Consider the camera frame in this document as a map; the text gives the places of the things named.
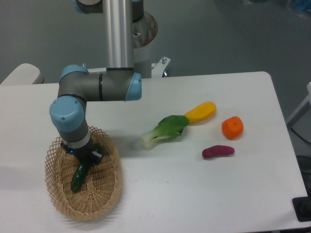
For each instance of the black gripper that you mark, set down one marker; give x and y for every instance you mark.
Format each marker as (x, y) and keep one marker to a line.
(82, 150)

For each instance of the green cucumber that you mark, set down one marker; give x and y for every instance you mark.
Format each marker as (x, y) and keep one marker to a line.
(82, 171)

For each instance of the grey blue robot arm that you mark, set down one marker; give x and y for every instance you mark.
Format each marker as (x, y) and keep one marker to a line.
(119, 82)

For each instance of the woven wicker basket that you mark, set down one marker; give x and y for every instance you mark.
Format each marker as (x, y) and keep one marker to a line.
(101, 188)

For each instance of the green bok choy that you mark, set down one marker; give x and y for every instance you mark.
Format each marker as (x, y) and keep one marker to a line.
(168, 128)

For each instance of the white chair back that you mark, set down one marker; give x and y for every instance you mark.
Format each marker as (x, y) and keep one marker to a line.
(24, 74)

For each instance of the purple sweet potato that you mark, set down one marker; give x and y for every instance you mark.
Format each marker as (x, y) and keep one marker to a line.
(218, 150)

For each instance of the orange tangerine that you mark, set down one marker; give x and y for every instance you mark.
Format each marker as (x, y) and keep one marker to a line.
(232, 127)

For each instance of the white furniture at right edge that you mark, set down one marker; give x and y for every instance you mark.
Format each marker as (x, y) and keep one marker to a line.
(300, 110)

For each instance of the black device at table edge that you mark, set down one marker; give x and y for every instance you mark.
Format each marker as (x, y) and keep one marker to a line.
(302, 208)

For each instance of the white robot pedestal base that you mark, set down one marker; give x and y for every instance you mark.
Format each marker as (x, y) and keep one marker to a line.
(145, 48)

